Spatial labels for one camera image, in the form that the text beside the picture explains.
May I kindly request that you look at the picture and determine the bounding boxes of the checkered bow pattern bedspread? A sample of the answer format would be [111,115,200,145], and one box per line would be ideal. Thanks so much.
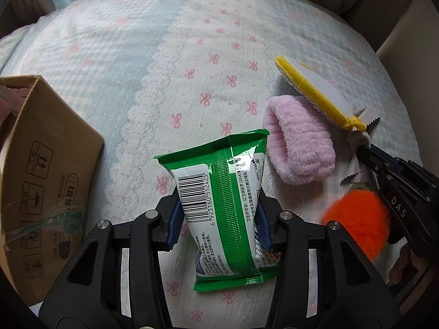
[1,0,420,228]

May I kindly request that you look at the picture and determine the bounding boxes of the grey pinked fabric piece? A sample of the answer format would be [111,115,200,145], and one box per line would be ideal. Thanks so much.
[341,108,380,189]

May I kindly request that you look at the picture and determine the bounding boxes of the orange fluffy pompom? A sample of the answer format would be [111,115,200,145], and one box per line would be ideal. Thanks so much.
[321,188,390,261]

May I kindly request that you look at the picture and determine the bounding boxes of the green wet wipes pack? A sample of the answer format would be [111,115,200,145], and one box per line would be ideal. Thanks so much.
[156,129,280,293]

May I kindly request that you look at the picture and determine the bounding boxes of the person's right hand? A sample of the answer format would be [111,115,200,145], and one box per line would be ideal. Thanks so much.
[388,243,430,286]

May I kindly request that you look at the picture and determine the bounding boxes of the pink fluffy wristband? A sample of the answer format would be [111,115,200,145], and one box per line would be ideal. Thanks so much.
[263,95,336,185]

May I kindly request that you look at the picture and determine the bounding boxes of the yellow rimmed white pad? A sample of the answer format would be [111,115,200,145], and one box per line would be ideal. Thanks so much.
[275,56,367,132]

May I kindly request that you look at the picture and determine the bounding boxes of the open cardboard box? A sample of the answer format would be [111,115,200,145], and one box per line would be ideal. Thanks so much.
[1,75,103,306]

